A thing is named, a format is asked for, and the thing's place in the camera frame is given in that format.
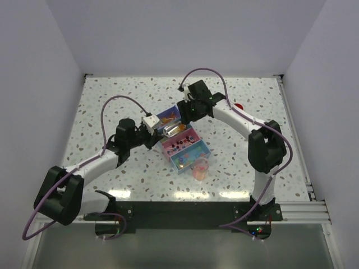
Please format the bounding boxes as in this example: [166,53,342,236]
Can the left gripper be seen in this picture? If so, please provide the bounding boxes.
[127,124,163,150]

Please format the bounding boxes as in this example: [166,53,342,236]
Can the metal candy scoop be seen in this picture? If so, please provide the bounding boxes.
[159,120,187,138]

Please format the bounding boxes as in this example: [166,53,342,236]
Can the four-compartment candy tray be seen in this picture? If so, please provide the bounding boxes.
[157,105,210,174]

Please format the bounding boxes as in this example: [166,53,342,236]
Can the clear plastic jar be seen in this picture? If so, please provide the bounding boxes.
[192,157,209,181]

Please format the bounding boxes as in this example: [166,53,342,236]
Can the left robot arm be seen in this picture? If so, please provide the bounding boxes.
[34,115,163,226]

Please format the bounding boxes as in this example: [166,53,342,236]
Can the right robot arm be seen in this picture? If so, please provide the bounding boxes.
[177,80,287,220]

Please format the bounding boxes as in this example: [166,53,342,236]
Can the star candies pile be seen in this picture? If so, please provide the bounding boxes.
[172,151,206,170]

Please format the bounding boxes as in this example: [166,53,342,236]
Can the red jar lid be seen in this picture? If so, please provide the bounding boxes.
[235,103,243,110]

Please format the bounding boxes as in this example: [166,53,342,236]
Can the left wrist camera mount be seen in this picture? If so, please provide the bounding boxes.
[142,115,161,134]

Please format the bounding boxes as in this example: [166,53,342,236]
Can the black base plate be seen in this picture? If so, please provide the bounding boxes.
[84,201,283,238]

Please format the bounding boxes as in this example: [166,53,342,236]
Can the aluminium frame rail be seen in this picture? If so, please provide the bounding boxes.
[35,74,332,225]

